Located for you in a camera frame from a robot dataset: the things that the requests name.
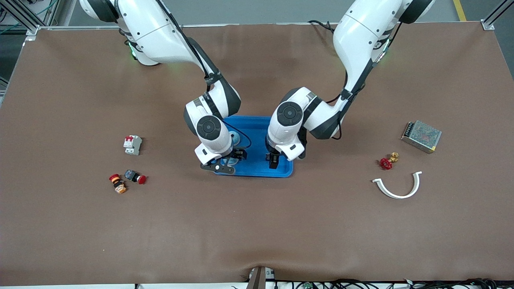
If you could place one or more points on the light blue service bell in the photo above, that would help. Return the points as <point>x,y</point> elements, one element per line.
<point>229,160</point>
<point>237,139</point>

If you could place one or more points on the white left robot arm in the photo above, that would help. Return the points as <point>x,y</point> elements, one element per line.
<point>361,36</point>

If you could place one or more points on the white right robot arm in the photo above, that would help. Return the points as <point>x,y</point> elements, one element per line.
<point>160,36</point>

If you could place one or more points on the blue plastic tray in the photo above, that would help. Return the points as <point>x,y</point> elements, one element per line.
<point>259,136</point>

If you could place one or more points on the brown table mat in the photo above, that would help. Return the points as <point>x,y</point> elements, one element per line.
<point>257,224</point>

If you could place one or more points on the red emergency stop button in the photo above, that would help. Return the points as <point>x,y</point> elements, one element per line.
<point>134,176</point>

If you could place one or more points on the white red circuit breaker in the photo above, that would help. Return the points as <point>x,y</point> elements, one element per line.
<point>132,145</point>

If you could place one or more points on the orange red push button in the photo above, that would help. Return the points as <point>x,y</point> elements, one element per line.
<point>118,184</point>

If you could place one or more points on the white curved plastic clamp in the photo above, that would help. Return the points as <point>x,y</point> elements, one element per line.
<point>399,196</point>

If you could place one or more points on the metal mesh power supply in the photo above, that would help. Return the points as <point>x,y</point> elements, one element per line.
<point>421,136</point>

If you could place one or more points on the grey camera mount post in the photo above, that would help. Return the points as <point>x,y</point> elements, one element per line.
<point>257,279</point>

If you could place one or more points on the silver frame corner bracket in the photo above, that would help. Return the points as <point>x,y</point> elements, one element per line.
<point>488,25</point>
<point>32,33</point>

